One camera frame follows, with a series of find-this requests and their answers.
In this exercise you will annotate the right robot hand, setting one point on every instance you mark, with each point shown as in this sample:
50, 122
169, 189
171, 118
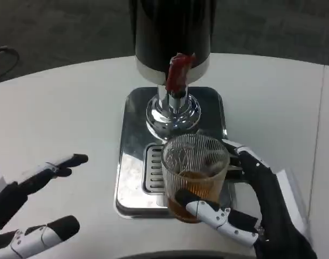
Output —
275, 210

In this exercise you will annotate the slotted steel tray grid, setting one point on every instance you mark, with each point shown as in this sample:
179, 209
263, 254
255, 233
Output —
153, 172

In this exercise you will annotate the steel drip tray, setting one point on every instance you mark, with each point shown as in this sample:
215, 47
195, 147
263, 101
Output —
132, 172

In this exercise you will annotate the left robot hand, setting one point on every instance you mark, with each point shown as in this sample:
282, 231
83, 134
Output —
35, 178

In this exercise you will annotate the clear ribbed glass cup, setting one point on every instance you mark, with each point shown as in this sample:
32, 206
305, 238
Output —
197, 170

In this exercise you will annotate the red tap lever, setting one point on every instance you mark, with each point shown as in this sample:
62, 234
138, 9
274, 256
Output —
176, 74

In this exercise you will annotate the black drink dispenser chrome base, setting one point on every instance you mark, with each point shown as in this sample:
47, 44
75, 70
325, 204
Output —
172, 27

